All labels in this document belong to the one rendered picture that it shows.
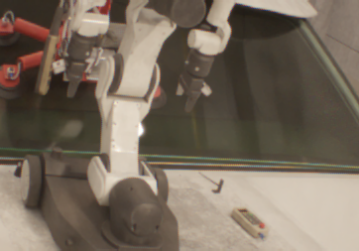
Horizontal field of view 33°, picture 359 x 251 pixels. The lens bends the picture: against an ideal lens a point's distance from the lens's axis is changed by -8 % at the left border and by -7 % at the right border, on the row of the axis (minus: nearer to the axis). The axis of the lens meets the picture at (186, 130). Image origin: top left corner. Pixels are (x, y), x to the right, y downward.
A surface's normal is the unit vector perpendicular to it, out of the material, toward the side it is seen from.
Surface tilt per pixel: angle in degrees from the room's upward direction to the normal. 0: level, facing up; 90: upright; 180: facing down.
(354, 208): 55
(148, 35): 100
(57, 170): 45
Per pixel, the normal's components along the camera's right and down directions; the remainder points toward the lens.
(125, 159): 0.44, -0.33
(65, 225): -0.72, 0.05
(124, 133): 0.44, -0.09
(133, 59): 0.30, 0.57
